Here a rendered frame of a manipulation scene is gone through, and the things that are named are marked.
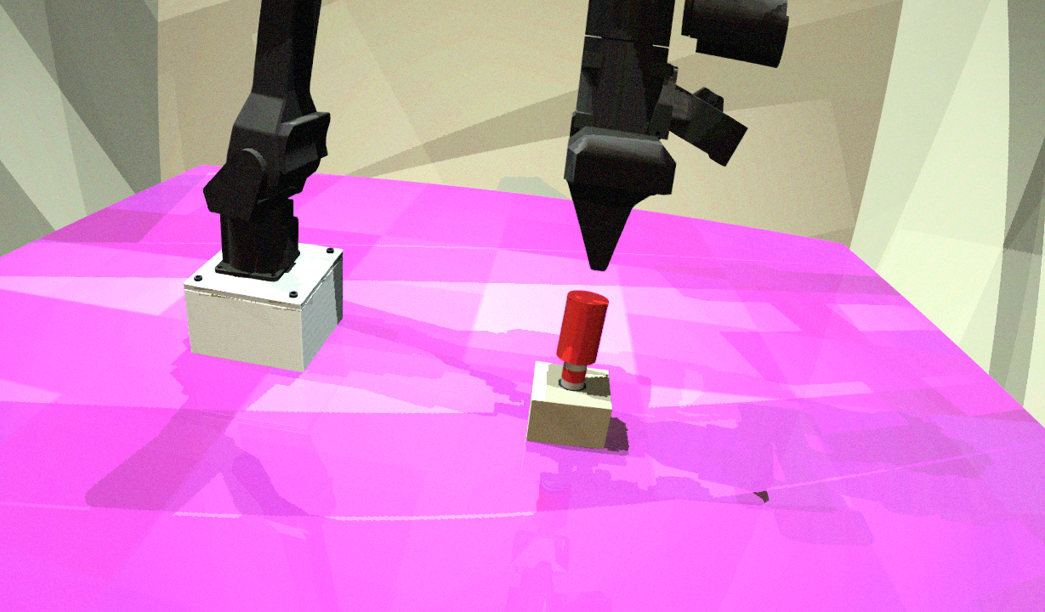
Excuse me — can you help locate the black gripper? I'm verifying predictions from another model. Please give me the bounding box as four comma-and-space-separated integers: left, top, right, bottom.
564, 37, 677, 270

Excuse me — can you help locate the red marker cap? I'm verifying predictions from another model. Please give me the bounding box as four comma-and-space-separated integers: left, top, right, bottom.
556, 290, 609, 366

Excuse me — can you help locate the white marker with red band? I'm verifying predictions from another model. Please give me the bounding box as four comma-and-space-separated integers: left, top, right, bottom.
561, 362, 587, 390

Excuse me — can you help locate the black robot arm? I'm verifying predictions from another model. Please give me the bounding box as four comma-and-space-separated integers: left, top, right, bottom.
202, 0, 789, 282

